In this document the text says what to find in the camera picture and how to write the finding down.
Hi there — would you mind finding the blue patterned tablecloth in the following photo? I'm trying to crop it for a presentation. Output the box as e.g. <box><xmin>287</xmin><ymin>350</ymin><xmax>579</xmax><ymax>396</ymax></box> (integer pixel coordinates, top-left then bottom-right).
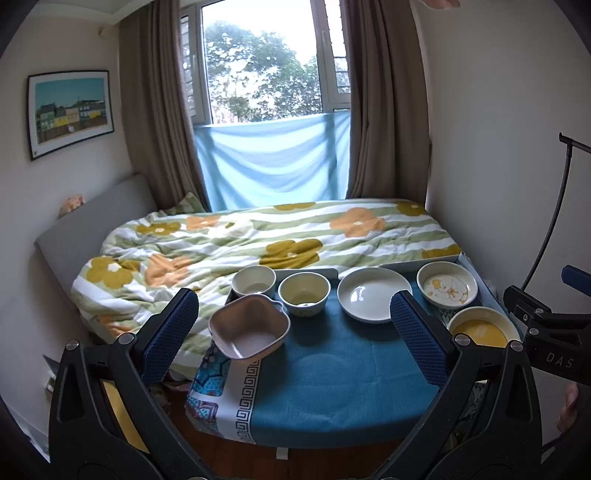
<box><xmin>184</xmin><ymin>292</ymin><xmax>438</xmax><ymax>449</ymax></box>

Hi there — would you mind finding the person's right hand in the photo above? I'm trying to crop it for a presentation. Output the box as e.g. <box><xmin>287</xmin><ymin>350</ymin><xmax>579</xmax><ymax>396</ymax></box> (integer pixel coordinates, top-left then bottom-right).
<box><xmin>556</xmin><ymin>383</ymin><xmax>579</xmax><ymax>434</ymax></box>

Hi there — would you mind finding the cream round bowl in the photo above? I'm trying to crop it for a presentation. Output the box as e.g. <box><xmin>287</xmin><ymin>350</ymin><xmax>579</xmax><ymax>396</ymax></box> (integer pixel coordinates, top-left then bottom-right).
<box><xmin>277</xmin><ymin>272</ymin><xmax>332</xmax><ymax>318</ymax></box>

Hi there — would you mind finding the duck pattern plate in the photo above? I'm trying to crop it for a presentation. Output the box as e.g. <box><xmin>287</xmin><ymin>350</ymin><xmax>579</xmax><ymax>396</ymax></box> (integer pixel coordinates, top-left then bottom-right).
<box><xmin>416</xmin><ymin>261</ymin><xmax>479</xmax><ymax>310</ymax></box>

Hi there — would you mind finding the grey bed headboard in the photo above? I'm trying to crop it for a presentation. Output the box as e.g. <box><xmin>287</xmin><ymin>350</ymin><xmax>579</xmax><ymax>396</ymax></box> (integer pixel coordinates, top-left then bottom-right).
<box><xmin>34</xmin><ymin>174</ymin><xmax>156</xmax><ymax>316</ymax></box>

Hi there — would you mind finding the pink square bowl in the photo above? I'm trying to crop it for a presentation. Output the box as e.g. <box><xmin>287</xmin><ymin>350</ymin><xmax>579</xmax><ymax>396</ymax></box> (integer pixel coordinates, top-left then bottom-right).
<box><xmin>208</xmin><ymin>294</ymin><xmax>291</xmax><ymax>362</ymax></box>

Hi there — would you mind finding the yellow inside bowl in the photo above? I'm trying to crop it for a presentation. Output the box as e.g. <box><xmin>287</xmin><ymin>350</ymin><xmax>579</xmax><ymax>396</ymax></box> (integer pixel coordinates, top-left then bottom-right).
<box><xmin>448</xmin><ymin>306</ymin><xmax>521</xmax><ymax>348</ymax></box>

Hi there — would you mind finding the pink plush toy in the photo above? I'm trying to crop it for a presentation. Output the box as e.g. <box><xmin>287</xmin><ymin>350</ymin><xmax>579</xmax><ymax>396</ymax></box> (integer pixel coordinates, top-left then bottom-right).
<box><xmin>58</xmin><ymin>194</ymin><xmax>85</xmax><ymax>218</ymax></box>

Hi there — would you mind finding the framed houses picture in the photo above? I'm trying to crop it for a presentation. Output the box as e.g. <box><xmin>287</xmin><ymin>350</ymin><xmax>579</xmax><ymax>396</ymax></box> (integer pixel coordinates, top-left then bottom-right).
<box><xmin>26</xmin><ymin>70</ymin><xmax>114</xmax><ymax>160</ymax></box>

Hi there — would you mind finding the white shallow plate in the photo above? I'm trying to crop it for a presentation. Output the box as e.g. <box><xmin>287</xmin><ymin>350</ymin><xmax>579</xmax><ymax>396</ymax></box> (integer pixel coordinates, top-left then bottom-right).
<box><xmin>337</xmin><ymin>267</ymin><xmax>413</xmax><ymax>324</ymax></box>

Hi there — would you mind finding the white round bowl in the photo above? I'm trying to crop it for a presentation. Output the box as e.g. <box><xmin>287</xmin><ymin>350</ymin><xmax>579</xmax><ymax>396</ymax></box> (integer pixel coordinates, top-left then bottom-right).
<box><xmin>231</xmin><ymin>265</ymin><xmax>276</xmax><ymax>297</ymax></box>

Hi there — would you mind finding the floral striped quilt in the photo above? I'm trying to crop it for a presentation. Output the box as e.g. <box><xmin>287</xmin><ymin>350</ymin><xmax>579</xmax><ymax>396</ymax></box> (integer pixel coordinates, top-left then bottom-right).
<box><xmin>70</xmin><ymin>191</ymin><xmax>464</xmax><ymax>380</ymax></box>

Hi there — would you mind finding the white framed window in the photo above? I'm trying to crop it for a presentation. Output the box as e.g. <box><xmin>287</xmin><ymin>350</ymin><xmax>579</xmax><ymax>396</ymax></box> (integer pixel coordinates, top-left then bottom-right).
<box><xmin>179</xmin><ymin>0</ymin><xmax>351</xmax><ymax>125</ymax></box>

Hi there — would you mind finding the black curved stand pole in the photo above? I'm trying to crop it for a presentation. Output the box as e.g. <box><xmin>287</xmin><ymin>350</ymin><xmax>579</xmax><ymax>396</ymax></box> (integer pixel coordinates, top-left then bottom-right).
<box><xmin>520</xmin><ymin>132</ymin><xmax>591</xmax><ymax>292</ymax></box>

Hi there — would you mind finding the right brown curtain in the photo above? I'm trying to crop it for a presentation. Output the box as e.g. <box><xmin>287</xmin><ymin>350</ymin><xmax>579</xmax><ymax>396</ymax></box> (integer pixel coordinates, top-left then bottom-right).
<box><xmin>344</xmin><ymin>1</ymin><xmax>431</xmax><ymax>204</ymax></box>

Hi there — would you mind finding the left brown curtain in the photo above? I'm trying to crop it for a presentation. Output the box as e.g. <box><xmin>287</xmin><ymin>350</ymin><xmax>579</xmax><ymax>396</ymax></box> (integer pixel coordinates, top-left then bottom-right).
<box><xmin>119</xmin><ymin>1</ymin><xmax>211</xmax><ymax>211</ymax></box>

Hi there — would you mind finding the light blue hanging sheet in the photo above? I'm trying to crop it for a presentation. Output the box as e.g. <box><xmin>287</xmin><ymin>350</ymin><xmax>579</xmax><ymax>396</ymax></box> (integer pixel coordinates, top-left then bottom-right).
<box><xmin>193</xmin><ymin>111</ymin><xmax>351</xmax><ymax>211</ymax></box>

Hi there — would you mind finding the brown curtain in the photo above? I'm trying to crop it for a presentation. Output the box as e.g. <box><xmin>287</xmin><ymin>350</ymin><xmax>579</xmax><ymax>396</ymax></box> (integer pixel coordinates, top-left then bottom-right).
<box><xmin>119</xmin><ymin>1</ymin><xmax>211</xmax><ymax>211</ymax></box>
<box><xmin>344</xmin><ymin>1</ymin><xmax>431</xmax><ymax>204</ymax></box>

